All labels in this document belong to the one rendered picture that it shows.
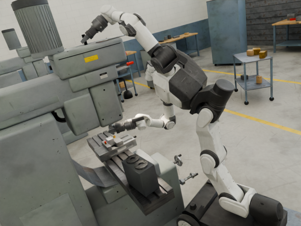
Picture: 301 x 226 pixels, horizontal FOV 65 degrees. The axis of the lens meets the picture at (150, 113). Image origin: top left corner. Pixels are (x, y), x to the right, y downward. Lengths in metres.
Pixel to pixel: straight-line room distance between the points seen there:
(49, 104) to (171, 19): 8.73
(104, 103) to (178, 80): 0.55
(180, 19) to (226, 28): 3.19
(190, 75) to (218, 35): 6.11
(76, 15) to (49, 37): 6.89
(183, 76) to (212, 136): 0.43
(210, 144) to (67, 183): 0.97
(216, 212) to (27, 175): 1.31
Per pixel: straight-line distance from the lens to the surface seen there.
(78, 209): 1.82
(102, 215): 2.02
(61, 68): 1.56
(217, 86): 1.41
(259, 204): 1.78
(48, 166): 1.61
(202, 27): 10.99
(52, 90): 1.59
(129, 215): 2.14
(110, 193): 1.92
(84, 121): 1.67
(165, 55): 1.45
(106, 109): 1.72
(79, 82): 1.61
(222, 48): 7.64
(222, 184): 1.79
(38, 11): 1.58
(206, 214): 1.96
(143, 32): 1.44
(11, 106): 1.59
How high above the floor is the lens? 2.01
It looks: 23 degrees down
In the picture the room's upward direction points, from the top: 13 degrees counter-clockwise
